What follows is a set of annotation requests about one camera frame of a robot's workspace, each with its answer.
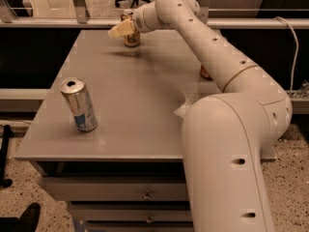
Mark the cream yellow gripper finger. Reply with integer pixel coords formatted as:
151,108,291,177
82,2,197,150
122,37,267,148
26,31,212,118
108,18,135,39

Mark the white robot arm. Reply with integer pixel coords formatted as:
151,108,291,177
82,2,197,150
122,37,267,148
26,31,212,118
109,0,293,232

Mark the gold brown soda can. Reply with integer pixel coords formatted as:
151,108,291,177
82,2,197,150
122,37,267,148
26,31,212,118
121,9,140,47

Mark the silver blue energy drink can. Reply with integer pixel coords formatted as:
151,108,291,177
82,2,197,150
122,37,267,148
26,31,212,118
60,77,98,132

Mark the orange cola can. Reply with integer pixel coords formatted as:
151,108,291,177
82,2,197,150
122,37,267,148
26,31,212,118
200,66,212,80

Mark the grey drawer cabinet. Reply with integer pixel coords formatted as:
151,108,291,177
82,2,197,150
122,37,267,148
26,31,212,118
14,29,277,232

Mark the white railing bar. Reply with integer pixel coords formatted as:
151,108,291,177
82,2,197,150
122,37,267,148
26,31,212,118
0,17,309,30

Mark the top grey drawer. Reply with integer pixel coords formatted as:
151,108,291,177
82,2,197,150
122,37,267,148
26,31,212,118
39,177,188,202

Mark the grey drawer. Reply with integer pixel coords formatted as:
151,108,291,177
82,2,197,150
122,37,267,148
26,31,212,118
85,222,194,232
69,203,192,222
39,177,188,202

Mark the middle grey drawer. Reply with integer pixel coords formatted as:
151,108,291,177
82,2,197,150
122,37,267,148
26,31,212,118
69,203,192,222

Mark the bottom grey drawer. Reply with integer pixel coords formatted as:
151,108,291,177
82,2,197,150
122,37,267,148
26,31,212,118
85,222,194,232

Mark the black stand base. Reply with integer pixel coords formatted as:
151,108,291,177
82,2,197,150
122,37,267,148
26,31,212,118
0,125,14,188

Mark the white cable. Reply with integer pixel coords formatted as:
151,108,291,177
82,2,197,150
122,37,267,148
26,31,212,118
273,15,300,97

